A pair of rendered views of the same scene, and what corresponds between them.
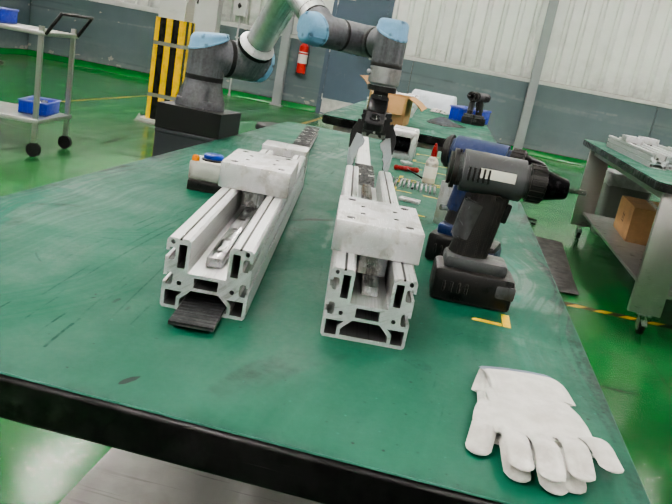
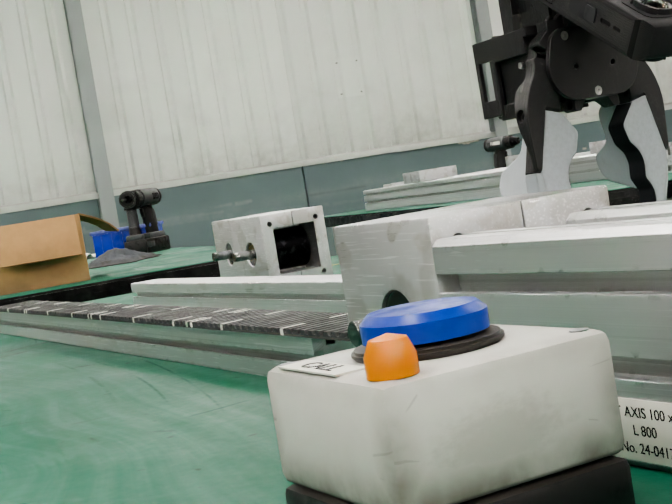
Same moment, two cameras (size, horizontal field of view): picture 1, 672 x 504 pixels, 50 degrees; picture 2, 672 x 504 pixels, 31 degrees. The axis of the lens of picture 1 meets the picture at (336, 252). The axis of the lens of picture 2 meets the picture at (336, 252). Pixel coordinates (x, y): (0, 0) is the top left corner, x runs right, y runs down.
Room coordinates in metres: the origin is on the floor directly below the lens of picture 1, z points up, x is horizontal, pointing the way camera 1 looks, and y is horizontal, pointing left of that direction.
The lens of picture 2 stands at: (1.15, 0.46, 0.89)
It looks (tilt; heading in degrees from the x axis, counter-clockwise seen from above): 3 degrees down; 334
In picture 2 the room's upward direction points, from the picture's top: 9 degrees counter-clockwise
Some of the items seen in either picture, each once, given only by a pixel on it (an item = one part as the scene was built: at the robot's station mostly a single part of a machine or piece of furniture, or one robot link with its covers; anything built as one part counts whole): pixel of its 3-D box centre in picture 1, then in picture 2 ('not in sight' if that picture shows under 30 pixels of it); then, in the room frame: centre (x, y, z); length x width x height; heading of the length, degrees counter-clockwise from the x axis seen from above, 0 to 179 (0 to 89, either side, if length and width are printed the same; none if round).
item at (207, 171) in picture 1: (215, 175); (465, 431); (1.47, 0.27, 0.81); 0.10 x 0.08 x 0.06; 91
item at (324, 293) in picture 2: (362, 157); (291, 293); (2.27, -0.03, 0.79); 0.96 x 0.04 x 0.03; 1
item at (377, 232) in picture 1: (374, 237); not in sight; (0.94, -0.05, 0.87); 0.16 x 0.11 x 0.07; 1
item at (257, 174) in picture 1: (259, 180); not in sight; (1.19, 0.15, 0.87); 0.16 x 0.11 x 0.07; 1
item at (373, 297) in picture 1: (366, 229); not in sight; (1.19, -0.04, 0.82); 0.80 x 0.10 x 0.09; 1
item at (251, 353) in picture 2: not in sight; (114, 329); (2.27, 0.16, 0.79); 0.96 x 0.04 x 0.03; 1
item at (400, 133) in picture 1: (397, 143); (272, 250); (2.58, -0.14, 0.83); 0.11 x 0.10 x 0.10; 91
